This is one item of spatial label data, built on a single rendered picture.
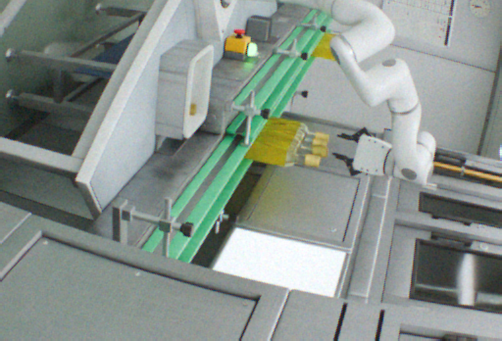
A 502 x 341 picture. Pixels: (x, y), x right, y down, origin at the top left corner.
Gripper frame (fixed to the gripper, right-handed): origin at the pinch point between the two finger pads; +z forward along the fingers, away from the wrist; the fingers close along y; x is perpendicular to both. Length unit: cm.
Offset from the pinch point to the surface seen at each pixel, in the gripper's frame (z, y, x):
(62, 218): 56, -39, 48
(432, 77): 136, 75, -594
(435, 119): 125, 28, -618
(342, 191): 2.8, -14.7, -18.2
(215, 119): 31.6, -1.7, 18.7
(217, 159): 24.4, -11.5, 24.1
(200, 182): 19.7, -16.6, 36.7
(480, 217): -42, -12, -46
